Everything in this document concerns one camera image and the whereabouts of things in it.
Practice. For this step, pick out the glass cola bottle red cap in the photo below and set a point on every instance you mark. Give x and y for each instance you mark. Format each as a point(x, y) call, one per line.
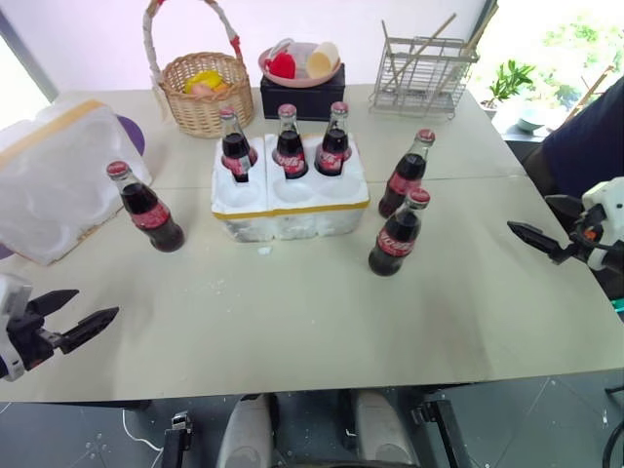
point(333, 146)
point(235, 146)
point(395, 239)
point(151, 219)
point(404, 180)
point(290, 148)

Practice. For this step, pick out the black rectangular box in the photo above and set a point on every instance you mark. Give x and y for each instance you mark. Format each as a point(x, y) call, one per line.
point(302, 100)

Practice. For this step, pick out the cream toy bread roll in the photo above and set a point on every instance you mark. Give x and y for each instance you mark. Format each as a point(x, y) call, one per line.
point(322, 59)

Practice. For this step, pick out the green potted plant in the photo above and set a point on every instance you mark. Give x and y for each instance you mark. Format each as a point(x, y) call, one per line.
point(509, 80)

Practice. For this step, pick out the white foam bottle tray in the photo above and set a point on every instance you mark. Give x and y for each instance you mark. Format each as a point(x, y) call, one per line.
point(292, 214)

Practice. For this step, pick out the white foam lid yellow tape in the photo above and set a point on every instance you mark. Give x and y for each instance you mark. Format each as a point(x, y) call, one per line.
point(53, 195)

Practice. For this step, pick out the yellow toy fruit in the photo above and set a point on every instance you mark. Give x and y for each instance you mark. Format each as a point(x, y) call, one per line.
point(207, 78)

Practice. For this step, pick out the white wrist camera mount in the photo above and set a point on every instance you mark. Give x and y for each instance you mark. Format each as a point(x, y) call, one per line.
point(607, 192)
point(12, 297)

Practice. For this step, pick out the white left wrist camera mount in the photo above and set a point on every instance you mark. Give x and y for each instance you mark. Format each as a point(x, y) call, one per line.
point(12, 297)

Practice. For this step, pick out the person in dark blue clothes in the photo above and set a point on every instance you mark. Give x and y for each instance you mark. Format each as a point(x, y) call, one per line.
point(585, 141)

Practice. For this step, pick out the black table leg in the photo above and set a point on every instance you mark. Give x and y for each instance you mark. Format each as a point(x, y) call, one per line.
point(176, 439)
point(441, 429)

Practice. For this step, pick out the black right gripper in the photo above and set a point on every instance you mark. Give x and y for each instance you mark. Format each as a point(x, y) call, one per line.
point(592, 224)

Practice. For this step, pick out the wooden chopstick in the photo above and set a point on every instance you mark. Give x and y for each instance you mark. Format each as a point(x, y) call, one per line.
point(480, 27)
point(431, 36)

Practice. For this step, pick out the grey window frame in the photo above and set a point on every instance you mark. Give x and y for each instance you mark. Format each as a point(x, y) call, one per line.
point(29, 53)

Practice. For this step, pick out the grey rounded shape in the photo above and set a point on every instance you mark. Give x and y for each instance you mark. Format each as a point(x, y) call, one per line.
point(382, 429)
point(246, 434)

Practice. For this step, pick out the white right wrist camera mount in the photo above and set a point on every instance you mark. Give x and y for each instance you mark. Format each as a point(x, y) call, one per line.
point(607, 192)

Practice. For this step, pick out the pink plastic bowl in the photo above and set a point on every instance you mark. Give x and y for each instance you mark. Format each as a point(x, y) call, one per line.
point(297, 82)

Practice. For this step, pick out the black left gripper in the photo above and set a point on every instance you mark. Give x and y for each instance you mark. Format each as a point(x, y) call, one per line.
point(29, 341)

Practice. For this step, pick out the teal object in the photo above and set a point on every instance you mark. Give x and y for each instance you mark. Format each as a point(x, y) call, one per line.
point(619, 304)

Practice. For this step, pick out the red toy fruit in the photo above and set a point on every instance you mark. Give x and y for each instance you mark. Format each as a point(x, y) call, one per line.
point(283, 66)

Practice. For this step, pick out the pale ceramic bowl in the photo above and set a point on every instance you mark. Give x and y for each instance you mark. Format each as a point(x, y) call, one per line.
point(529, 124)

